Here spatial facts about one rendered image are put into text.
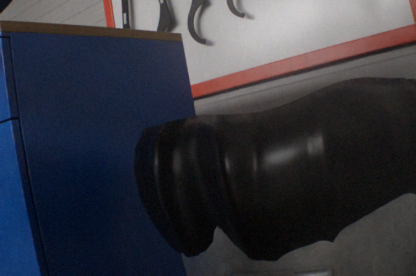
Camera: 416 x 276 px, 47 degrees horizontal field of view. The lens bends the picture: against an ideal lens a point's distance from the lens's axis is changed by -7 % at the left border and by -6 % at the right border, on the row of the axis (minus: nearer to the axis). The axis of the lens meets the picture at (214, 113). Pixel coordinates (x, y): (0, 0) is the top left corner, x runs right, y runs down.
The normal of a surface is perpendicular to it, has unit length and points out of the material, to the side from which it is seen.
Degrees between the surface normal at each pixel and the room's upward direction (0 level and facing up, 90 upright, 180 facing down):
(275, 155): 78
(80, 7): 90
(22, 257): 90
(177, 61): 90
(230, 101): 90
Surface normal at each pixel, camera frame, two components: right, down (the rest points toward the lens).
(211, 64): -0.59, 0.06
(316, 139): -0.58, -0.17
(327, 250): -0.10, -0.01
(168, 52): 0.78, -0.18
